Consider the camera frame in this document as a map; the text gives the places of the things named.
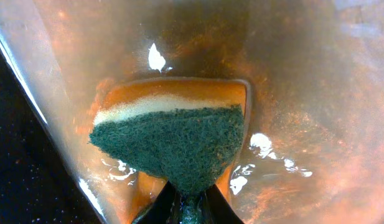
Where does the black water tray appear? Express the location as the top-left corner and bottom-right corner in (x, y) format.
(0, 1), (384, 223)

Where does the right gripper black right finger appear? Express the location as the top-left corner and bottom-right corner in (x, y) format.
(205, 185), (244, 224)

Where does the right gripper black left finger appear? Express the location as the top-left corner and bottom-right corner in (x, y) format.
(131, 182), (181, 224)

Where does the green and yellow sponge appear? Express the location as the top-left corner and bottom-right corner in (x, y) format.
(89, 77), (250, 223)

